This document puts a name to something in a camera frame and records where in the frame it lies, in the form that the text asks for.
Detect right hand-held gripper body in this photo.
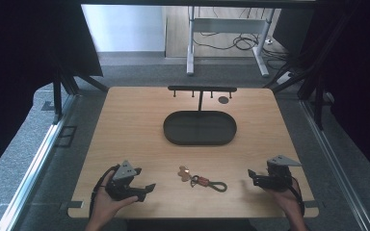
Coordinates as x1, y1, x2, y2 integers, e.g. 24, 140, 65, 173
254, 154, 303, 193

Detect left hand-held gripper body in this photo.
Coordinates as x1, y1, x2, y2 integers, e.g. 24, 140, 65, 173
105, 160, 147, 202

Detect keychain with wooden bear tag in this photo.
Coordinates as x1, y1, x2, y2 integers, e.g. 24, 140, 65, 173
177, 165, 228, 193

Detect black key rack with tray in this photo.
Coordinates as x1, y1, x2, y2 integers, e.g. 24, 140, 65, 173
162, 85, 238, 146

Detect person's left hand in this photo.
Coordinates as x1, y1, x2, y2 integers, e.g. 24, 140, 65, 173
89, 170, 140, 225

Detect person's right hand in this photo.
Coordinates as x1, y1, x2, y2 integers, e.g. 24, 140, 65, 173
264, 178, 304, 222

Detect black metal stand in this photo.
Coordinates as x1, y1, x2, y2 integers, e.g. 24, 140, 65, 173
262, 9, 360, 131
51, 61, 110, 125

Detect white power strip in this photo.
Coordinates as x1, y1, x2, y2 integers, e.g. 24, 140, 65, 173
276, 72, 294, 86

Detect dark curtain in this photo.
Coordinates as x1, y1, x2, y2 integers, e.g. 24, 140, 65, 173
271, 0, 370, 187
0, 0, 104, 184

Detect left hand-held gripper cable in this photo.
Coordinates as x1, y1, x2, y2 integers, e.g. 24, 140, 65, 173
89, 165, 120, 219

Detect hand-held gripper cable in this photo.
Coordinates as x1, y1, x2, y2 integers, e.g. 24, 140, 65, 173
89, 165, 120, 219
289, 176, 305, 217

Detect right hand-held gripper cable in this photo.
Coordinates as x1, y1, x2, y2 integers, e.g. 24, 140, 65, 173
289, 176, 305, 217

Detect aluminium rail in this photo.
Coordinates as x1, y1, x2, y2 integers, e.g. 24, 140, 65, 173
0, 93, 80, 231
300, 99, 370, 231

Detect black floor cables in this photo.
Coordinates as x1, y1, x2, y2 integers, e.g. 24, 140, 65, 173
193, 7, 291, 70

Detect white metal desk frame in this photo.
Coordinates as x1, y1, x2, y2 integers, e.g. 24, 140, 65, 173
186, 6, 276, 78

